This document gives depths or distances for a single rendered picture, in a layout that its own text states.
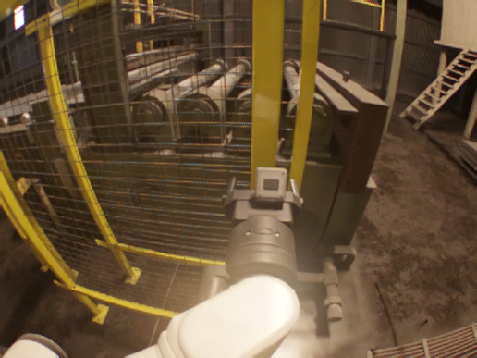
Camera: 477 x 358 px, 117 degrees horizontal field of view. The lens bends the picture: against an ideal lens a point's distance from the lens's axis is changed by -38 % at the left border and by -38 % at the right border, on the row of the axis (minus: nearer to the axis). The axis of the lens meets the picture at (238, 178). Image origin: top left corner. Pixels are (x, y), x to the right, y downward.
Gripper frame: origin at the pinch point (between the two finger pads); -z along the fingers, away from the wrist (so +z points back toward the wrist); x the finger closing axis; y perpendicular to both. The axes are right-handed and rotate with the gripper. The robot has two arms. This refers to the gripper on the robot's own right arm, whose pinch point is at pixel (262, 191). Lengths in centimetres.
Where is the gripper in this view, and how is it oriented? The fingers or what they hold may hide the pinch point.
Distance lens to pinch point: 40.2
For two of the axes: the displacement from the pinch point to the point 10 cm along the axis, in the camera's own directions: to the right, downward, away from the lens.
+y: 0.1, 8.3, 5.6
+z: -1.0, 5.6, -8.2
